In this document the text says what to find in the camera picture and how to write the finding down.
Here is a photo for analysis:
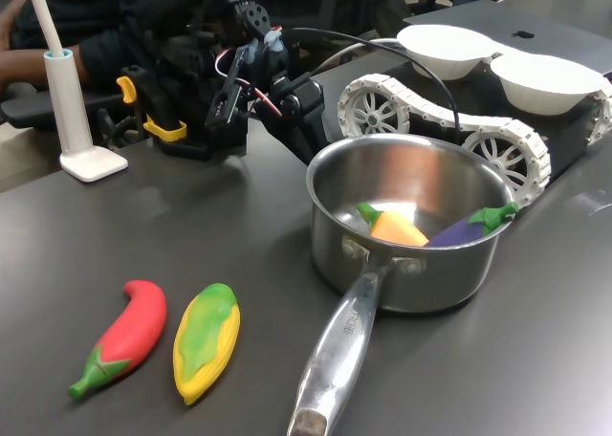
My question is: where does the long black cable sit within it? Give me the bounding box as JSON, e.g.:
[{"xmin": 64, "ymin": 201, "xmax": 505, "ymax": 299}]
[{"xmin": 285, "ymin": 27, "xmax": 464, "ymax": 145}]

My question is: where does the red toy chilli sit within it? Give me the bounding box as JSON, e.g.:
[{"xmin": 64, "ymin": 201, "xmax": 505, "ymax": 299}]
[{"xmin": 69, "ymin": 279, "xmax": 168, "ymax": 402}]

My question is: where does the pale grey putty lump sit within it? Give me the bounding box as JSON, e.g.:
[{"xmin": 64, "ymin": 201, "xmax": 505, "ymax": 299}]
[{"xmin": 238, "ymin": 30, "xmax": 288, "ymax": 65}]

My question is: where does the yellow green toy corn cob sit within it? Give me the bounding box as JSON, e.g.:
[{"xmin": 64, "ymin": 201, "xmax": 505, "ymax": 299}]
[{"xmin": 172, "ymin": 282, "xmax": 242, "ymax": 406}]

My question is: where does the purple toy aubergine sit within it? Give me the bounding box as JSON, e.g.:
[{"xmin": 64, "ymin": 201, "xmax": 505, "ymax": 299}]
[{"xmin": 425, "ymin": 201, "xmax": 521, "ymax": 249}]

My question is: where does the black chair armrest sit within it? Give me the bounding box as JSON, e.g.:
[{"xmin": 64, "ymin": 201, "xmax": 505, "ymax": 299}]
[{"xmin": 0, "ymin": 96, "xmax": 61, "ymax": 132}]

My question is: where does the tracked vehicle with white tracks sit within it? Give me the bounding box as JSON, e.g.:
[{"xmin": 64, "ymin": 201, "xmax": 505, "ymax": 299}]
[{"xmin": 336, "ymin": 53, "xmax": 612, "ymax": 207}]

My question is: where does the white bowl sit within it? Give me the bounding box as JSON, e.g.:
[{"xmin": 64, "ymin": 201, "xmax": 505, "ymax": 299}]
[
  {"xmin": 396, "ymin": 24, "xmax": 496, "ymax": 81},
  {"xmin": 490, "ymin": 53, "xmax": 606, "ymax": 117}
]

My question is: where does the orange toy carrot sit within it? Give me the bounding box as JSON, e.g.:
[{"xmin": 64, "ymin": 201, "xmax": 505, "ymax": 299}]
[{"xmin": 357, "ymin": 201, "xmax": 430, "ymax": 249}]

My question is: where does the person's hand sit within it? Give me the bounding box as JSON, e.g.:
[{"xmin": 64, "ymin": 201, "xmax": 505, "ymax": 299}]
[{"xmin": 0, "ymin": 48, "xmax": 92, "ymax": 93}]

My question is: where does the person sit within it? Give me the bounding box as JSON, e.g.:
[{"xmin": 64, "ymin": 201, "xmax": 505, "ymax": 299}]
[{"xmin": 0, "ymin": 0, "xmax": 166, "ymax": 98}]

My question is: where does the steel pan with long handle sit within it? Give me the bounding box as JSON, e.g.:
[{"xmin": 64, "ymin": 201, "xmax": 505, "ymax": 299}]
[{"xmin": 286, "ymin": 134, "xmax": 518, "ymax": 436}]

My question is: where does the gripper camera board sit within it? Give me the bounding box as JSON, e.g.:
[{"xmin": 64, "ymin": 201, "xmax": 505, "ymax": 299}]
[{"xmin": 204, "ymin": 47, "xmax": 251, "ymax": 130}]

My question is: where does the black and yellow clip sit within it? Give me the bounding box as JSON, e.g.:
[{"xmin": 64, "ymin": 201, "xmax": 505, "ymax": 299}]
[{"xmin": 116, "ymin": 64, "xmax": 188, "ymax": 156}]

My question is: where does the white post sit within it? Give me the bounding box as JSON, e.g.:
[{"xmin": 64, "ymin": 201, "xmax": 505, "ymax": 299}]
[{"xmin": 23, "ymin": 0, "xmax": 129, "ymax": 184}]

